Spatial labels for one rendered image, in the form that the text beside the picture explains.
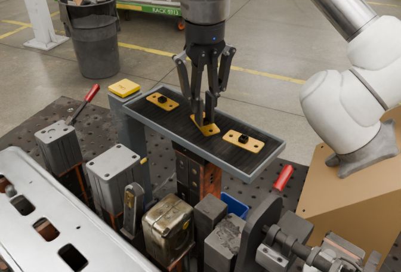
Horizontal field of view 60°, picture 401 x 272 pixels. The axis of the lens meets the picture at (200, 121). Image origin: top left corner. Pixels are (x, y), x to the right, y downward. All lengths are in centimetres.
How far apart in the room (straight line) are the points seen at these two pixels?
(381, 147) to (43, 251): 87
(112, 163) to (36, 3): 352
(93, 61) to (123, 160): 260
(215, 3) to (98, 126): 110
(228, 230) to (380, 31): 64
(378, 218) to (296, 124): 186
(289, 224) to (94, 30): 280
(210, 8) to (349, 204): 63
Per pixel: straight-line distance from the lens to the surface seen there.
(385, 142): 108
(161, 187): 127
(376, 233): 106
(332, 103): 99
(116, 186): 77
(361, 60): 102
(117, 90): 92
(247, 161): 69
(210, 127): 76
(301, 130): 275
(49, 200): 90
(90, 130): 158
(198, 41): 64
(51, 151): 98
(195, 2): 61
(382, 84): 101
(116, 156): 79
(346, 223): 105
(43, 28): 429
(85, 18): 315
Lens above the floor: 163
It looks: 36 degrees down
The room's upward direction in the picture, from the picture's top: straight up
